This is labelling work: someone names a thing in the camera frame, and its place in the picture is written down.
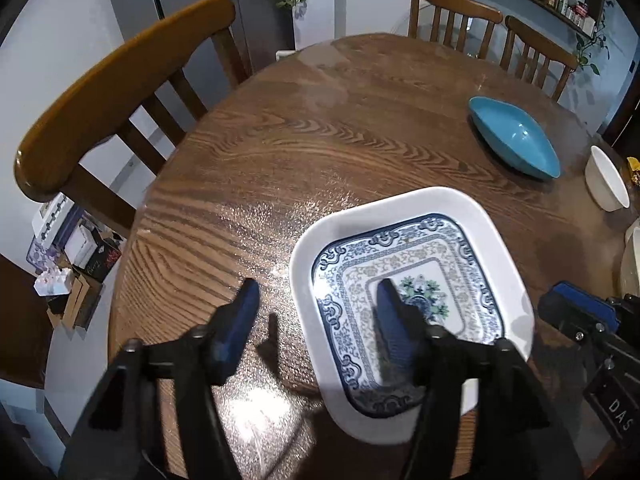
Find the black box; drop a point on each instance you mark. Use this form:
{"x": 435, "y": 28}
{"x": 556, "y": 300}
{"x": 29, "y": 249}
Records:
{"x": 105, "y": 257}

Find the dark wooden furniture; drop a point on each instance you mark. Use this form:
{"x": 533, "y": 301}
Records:
{"x": 20, "y": 320}

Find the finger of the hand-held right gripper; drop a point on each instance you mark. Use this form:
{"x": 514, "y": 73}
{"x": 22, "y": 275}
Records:
{"x": 580, "y": 305}

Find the square blue patterned plate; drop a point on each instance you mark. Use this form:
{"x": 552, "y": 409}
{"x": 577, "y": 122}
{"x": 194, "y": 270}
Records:
{"x": 345, "y": 275}

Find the white printed box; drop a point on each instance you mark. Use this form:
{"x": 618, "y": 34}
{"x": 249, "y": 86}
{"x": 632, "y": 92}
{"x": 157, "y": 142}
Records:
{"x": 52, "y": 212}

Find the plain white box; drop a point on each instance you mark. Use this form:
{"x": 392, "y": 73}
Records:
{"x": 82, "y": 242}

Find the trailing green shelf plant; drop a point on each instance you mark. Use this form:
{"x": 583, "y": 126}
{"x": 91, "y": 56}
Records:
{"x": 595, "y": 40}

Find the small white ribbed bowl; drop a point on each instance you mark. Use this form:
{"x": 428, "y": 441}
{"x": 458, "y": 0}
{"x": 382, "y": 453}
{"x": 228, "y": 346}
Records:
{"x": 605, "y": 180}

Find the blue oval bowl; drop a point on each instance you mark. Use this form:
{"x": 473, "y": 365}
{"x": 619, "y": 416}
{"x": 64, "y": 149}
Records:
{"x": 510, "y": 135}

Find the cardboard box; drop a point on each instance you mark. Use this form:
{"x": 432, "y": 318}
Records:
{"x": 75, "y": 305}

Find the large white bowl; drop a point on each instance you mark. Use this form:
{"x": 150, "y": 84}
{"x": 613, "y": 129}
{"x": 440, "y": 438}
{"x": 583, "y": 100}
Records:
{"x": 631, "y": 260}

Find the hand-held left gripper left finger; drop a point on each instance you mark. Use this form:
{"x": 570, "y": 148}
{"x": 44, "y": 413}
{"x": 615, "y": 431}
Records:
{"x": 240, "y": 325}

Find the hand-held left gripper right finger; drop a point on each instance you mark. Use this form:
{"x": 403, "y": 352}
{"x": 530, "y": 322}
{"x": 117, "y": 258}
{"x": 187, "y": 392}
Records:
{"x": 395, "y": 325}

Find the yellow black snack packet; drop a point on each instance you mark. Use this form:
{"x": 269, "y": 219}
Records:
{"x": 634, "y": 170}

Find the pack of white bottles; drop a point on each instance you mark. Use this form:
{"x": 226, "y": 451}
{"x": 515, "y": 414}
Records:
{"x": 50, "y": 285}

